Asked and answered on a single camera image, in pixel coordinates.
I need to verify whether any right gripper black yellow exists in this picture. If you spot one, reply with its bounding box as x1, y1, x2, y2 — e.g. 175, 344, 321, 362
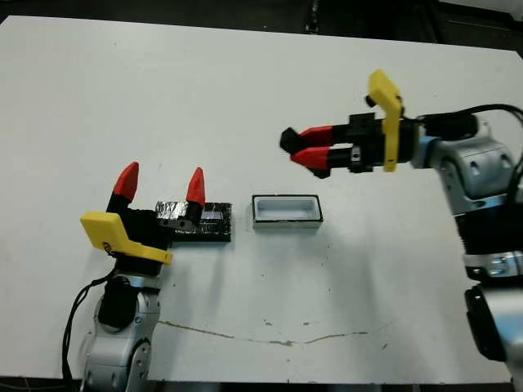
289, 69, 422, 175

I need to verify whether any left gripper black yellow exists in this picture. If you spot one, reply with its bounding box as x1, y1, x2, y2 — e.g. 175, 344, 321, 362
79, 162, 206, 277

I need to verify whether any black box lid with foil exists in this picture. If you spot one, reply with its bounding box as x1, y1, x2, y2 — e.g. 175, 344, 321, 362
156, 200, 235, 244

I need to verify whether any box base with white lining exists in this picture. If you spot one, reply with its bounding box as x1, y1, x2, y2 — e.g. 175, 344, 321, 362
250, 193, 323, 231

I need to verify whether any white cabinet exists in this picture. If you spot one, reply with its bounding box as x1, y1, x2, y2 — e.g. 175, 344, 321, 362
439, 0, 523, 20

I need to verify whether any dark metal post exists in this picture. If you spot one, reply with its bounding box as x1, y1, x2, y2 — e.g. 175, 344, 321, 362
304, 0, 323, 34

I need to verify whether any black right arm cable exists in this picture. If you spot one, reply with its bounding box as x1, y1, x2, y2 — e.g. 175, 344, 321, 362
414, 103, 523, 205

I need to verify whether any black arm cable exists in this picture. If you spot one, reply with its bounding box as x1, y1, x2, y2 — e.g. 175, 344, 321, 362
60, 276, 120, 385
414, 103, 523, 205

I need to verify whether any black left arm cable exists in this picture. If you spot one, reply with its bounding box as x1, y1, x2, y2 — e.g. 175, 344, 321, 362
60, 276, 120, 385

